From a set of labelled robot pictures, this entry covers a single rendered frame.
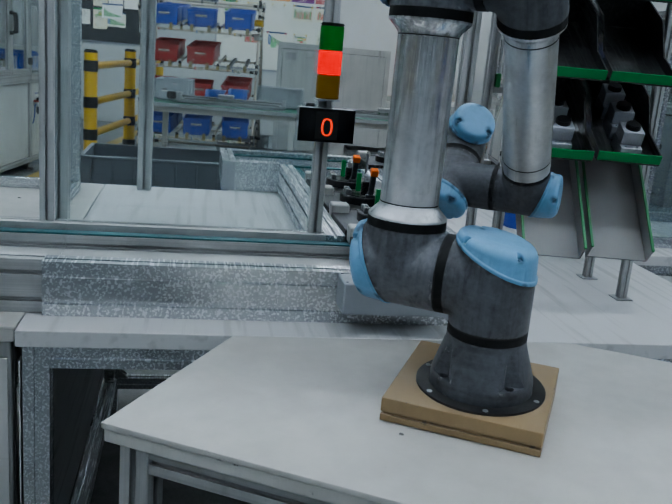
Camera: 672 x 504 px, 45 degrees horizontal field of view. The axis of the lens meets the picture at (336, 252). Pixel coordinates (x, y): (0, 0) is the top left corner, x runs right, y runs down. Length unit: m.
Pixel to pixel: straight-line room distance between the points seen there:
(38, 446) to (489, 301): 0.86
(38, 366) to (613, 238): 1.17
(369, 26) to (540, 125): 11.03
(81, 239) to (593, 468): 1.11
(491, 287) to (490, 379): 0.13
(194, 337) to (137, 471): 0.36
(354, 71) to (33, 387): 7.75
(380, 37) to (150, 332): 10.95
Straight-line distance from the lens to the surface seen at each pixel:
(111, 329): 1.46
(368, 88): 9.02
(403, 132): 1.13
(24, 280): 1.53
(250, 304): 1.51
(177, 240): 1.75
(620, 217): 1.85
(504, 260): 1.10
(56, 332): 1.45
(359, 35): 12.21
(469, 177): 1.34
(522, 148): 1.26
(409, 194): 1.13
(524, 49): 1.16
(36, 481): 1.60
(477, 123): 1.39
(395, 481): 1.03
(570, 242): 1.75
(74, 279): 1.50
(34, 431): 1.55
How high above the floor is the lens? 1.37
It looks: 14 degrees down
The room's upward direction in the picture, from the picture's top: 5 degrees clockwise
